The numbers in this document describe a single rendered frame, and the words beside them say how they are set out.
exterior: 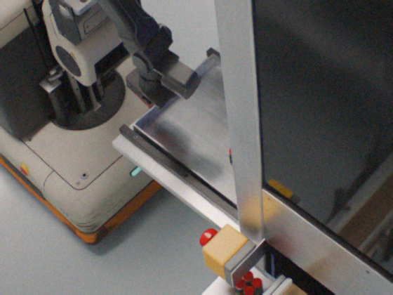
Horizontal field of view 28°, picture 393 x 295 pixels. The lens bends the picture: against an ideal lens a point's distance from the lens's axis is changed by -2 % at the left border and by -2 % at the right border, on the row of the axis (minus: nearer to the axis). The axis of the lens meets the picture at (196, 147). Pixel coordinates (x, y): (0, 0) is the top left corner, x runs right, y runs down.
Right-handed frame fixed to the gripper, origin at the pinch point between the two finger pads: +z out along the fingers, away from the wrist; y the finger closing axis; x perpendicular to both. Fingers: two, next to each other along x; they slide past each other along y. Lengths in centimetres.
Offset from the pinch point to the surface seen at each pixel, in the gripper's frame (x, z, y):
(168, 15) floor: 79, 107, -64
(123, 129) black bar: -7.2, 4.2, -1.6
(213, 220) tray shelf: -10.3, 0.2, 27.9
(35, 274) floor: -31, 101, -21
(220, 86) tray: 16.2, 3.8, 6.1
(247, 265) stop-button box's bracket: -17.7, -14.4, 41.3
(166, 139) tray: -2.2, 4.1, 6.9
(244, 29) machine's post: -14, -72, 28
